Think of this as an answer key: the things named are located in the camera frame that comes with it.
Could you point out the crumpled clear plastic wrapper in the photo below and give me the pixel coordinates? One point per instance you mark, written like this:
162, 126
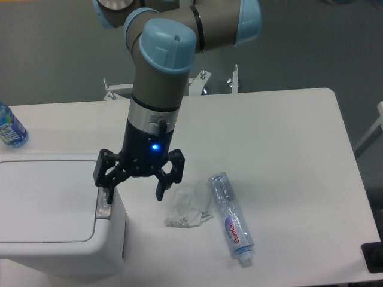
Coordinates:
190, 206

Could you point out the clear crushed plastic bottle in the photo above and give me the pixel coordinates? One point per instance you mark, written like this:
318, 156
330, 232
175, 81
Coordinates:
235, 226

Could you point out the blue labelled water bottle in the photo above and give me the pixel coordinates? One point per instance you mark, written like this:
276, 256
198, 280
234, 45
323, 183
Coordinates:
13, 132

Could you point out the white push-lid trash can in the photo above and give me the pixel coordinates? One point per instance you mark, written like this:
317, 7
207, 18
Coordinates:
54, 218

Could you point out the black clamp at table edge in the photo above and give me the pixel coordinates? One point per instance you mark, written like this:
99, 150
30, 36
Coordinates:
373, 256

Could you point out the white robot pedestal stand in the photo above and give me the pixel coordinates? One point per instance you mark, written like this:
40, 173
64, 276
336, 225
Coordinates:
196, 86

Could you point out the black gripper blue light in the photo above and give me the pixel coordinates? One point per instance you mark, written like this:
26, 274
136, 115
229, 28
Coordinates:
142, 154

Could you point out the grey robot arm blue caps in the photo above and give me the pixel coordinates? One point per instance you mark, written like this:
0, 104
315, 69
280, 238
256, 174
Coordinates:
163, 38

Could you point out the white frame at right edge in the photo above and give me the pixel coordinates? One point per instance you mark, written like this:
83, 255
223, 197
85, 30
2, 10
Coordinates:
371, 135

